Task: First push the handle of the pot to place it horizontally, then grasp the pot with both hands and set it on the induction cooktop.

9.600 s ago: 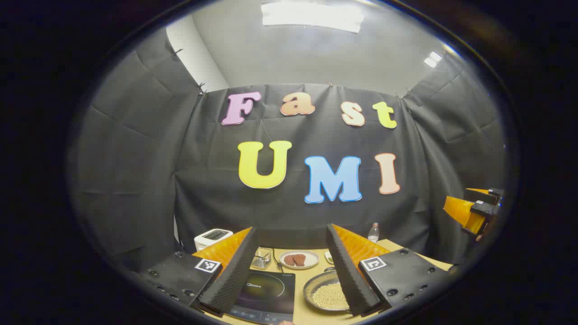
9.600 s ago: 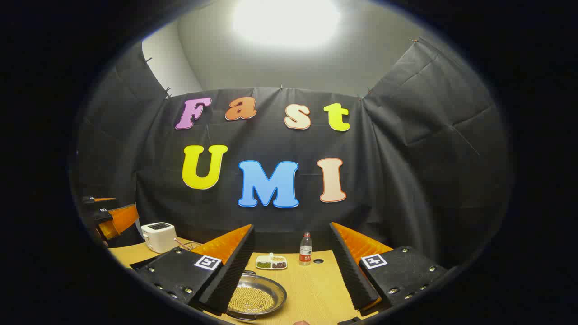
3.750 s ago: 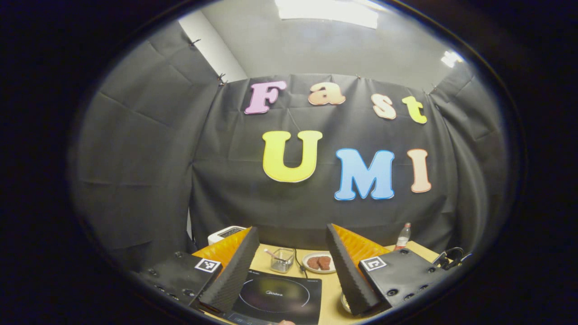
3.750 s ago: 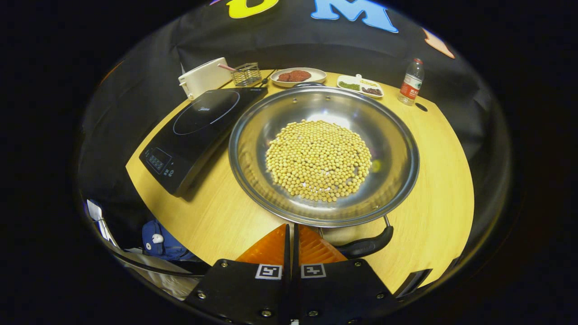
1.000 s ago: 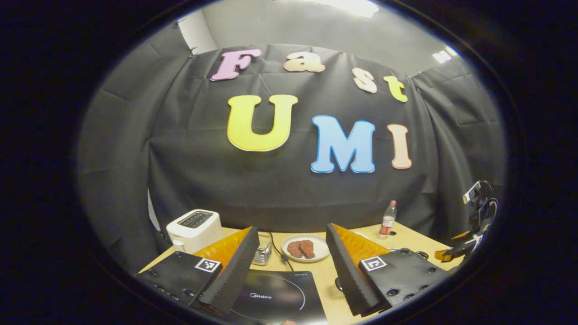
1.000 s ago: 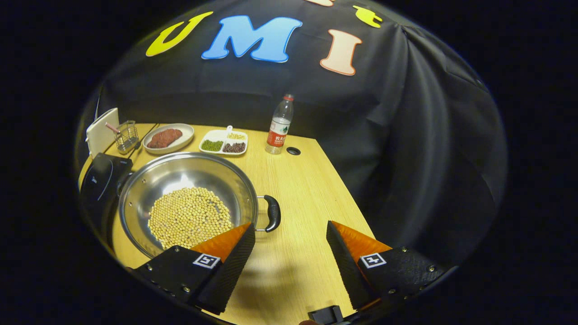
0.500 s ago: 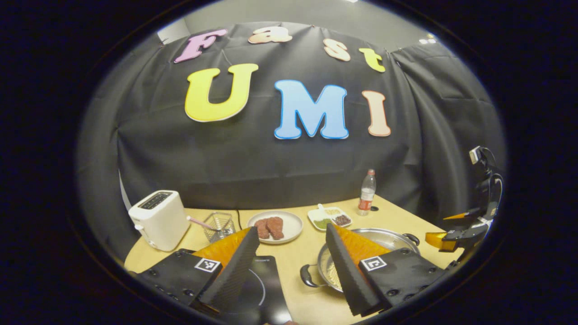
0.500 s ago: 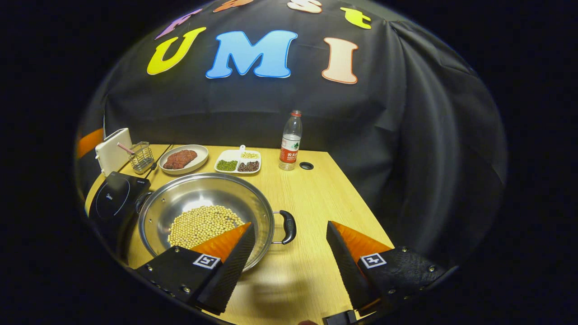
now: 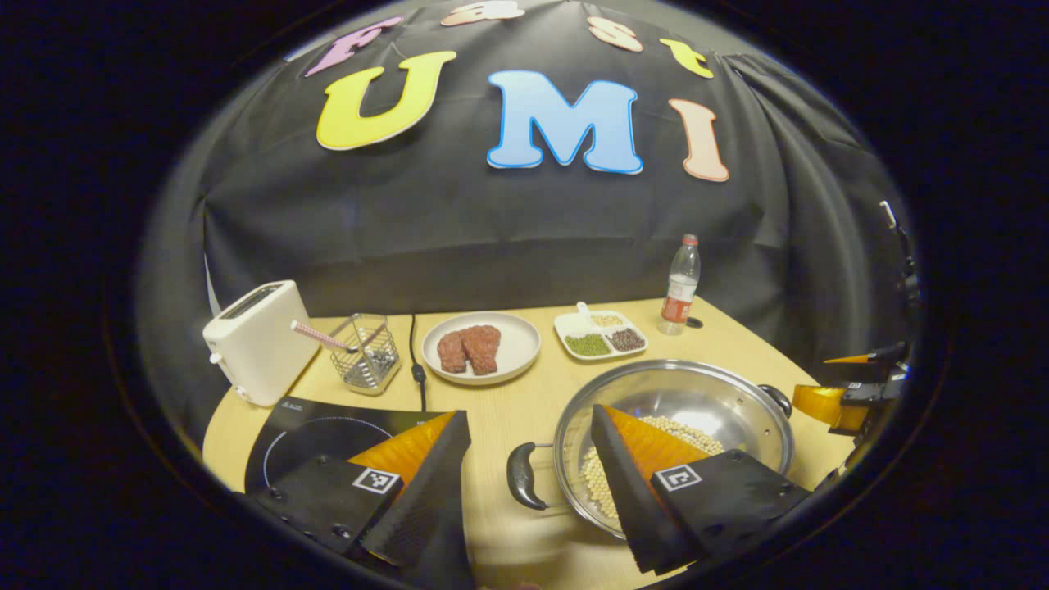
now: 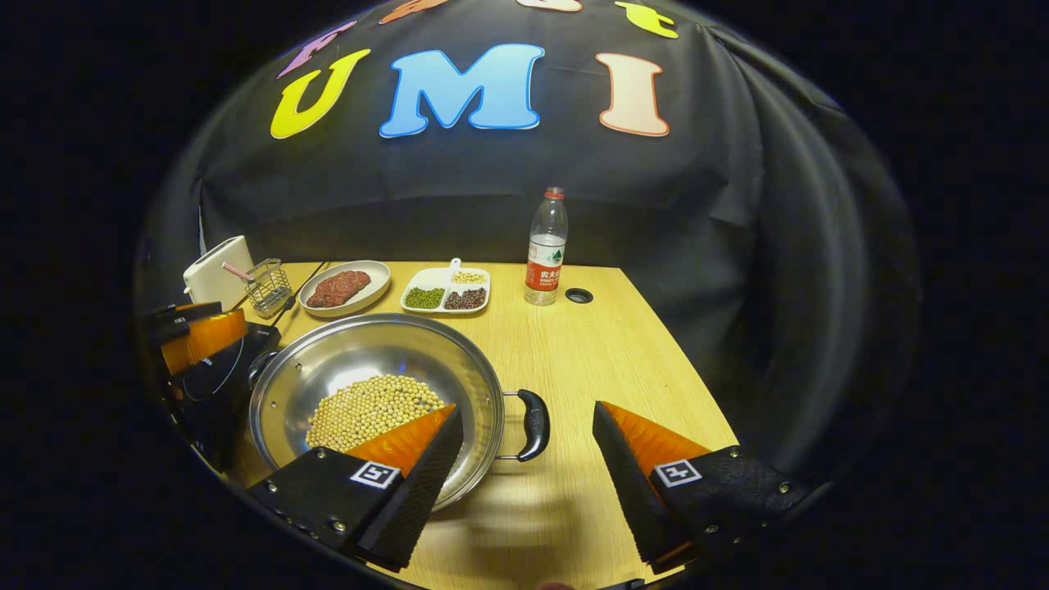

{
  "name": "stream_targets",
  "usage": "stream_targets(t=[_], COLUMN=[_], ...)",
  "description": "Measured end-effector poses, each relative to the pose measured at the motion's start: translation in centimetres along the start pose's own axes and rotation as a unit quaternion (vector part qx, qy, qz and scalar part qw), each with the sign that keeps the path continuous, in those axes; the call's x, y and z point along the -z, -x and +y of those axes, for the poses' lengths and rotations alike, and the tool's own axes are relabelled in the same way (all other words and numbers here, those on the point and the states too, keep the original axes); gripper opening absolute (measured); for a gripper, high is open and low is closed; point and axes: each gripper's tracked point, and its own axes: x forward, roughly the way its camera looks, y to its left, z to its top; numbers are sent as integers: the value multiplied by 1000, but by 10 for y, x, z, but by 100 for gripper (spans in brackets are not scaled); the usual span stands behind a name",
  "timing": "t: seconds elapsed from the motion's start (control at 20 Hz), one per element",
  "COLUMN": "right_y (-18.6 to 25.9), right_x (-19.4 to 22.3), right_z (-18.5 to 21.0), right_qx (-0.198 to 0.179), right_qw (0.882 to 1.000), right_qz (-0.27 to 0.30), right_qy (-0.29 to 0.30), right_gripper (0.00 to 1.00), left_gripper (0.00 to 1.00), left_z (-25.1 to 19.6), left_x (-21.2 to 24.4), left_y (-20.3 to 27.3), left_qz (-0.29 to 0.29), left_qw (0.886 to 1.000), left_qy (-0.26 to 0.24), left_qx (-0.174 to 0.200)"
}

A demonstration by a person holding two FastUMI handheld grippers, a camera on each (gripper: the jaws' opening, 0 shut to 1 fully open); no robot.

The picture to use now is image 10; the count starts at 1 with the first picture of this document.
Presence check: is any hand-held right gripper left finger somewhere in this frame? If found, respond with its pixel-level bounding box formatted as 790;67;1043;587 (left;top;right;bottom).
248;403;465;572

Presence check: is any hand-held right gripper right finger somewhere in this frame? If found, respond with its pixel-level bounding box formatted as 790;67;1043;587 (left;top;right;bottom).
592;401;812;574

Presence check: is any black induction cooktop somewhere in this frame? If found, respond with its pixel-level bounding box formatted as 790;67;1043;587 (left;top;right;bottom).
168;322;282;472

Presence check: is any stainless steel pot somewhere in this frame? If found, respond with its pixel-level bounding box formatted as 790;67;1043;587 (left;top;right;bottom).
248;313;552;513

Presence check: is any white toaster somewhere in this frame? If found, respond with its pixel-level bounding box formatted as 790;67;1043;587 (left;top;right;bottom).
182;235;257;311

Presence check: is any pile of soybeans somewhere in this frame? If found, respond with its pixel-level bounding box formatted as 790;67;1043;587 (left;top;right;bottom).
306;374;447;454

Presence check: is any raw red meat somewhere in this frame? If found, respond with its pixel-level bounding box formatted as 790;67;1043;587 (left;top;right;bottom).
306;270;372;309

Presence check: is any white round plate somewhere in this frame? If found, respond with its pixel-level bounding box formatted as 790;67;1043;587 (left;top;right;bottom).
298;260;393;319

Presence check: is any white divided dish with beans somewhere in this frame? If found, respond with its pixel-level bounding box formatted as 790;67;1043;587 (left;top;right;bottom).
400;258;492;315

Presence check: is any clear plastic water bottle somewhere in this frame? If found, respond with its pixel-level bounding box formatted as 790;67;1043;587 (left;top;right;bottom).
524;187;570;306

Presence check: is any black backdrop cloth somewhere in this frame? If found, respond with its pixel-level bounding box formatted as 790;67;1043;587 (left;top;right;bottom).
135;0;919;492

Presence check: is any wire mesh basket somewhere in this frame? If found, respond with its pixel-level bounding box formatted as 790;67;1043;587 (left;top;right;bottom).
244;258;293;319

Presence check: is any black power cable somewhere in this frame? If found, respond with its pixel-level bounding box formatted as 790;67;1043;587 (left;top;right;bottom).
275;261;330;325

